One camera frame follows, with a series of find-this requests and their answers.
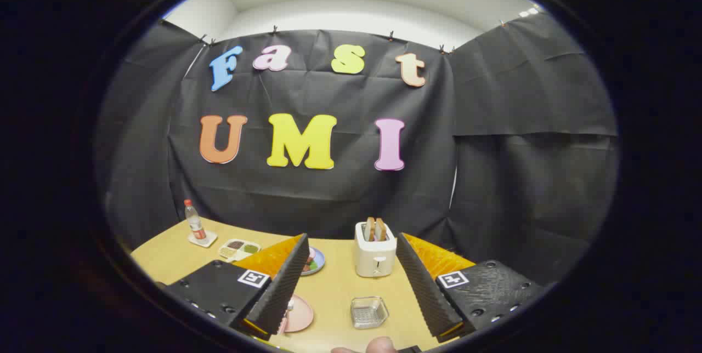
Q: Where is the white divided condiment dish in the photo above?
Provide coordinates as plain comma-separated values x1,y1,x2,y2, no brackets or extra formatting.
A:
218,239,262,263

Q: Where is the pink plate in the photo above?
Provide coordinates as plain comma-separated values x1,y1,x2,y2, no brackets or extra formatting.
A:
277,294,314,333

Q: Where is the clear bottle with red cap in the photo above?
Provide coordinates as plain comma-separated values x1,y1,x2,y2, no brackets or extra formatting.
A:
184,200,207,241

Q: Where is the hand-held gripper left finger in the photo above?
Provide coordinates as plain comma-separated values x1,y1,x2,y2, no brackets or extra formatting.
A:
162,234,310,341

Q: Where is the white square coaster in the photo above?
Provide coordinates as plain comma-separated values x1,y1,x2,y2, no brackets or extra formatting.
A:
188,231,218,248

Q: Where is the metal wire basket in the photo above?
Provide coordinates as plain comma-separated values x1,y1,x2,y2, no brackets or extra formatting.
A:
351,296,389,329

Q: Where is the blue plate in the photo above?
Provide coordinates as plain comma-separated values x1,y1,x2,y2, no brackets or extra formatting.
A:
301,246,326,276

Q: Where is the white toaster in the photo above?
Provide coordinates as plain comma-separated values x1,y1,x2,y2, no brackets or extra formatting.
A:
354,221,397,278

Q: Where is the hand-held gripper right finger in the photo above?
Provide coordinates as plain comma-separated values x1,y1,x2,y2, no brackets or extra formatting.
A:
396,232,545,343

